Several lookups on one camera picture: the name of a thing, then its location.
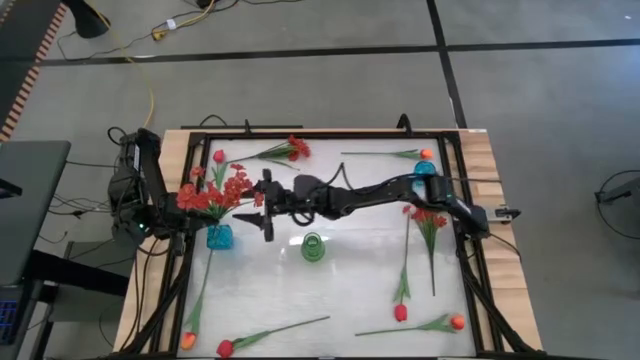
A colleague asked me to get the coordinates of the orange artificial tulip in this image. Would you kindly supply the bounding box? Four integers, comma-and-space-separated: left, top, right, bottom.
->
179, 248, 215, 351
354, 312, 466, 337
341, 147, 435, 161

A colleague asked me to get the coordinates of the laptop keyboard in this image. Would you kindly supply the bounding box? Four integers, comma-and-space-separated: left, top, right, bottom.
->
0, 298, 21, 346

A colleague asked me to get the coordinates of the grey desk top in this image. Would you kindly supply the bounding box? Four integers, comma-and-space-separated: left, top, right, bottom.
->
0, 139, 72, 286

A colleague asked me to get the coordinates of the green glass vase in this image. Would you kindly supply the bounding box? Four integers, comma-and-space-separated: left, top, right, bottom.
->
300, 231, 327, 263

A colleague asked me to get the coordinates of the black mat orange-striped edge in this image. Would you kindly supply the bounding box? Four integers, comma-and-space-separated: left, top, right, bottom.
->
0, 0, 69, 144

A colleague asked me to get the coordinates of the red artificial tulip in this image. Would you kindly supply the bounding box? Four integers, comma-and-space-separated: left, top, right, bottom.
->
212, 148, 230, 194
215, 315, 331, 359
392, 208, 414, 324

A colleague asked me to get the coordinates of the thin yellow floor cable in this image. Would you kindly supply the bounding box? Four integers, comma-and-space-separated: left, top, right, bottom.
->
97, 0, 156, 129

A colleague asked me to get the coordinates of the black floor cable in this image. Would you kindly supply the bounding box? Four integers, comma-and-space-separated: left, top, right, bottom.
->
55, 0, 241, 62

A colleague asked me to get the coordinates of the small blue glass vase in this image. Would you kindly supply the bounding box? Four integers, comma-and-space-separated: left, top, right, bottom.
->
412, 159, 438, 195

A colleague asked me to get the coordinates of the large blue glass vase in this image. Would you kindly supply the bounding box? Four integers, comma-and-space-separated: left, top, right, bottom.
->
207, 223, 235, 251

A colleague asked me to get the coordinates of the black metal table frame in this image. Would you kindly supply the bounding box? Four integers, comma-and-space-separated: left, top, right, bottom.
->
113, 119, 544, 360

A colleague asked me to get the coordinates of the black round floor stand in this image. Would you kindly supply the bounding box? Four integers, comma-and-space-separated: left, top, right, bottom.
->
593, 169, 640, 241

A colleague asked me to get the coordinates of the black desk leg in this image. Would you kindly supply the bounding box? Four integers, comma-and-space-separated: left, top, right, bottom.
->
22, 248, 131, 297

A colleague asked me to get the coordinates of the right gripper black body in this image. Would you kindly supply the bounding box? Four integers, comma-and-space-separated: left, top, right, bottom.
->
260, 167, 302, 244

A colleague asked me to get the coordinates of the black floor stand base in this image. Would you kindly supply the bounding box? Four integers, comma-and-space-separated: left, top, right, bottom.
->
60, 0, 111, 40

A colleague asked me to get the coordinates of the black cable bundle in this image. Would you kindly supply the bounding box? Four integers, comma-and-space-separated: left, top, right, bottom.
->
47, 192, 119, 221

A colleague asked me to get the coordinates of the yellow cable with plug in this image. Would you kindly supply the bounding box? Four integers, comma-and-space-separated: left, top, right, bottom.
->
151, 0, 217, 41

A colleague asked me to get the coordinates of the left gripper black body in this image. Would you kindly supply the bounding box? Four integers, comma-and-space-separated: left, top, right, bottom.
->
160, 212, 207, 239

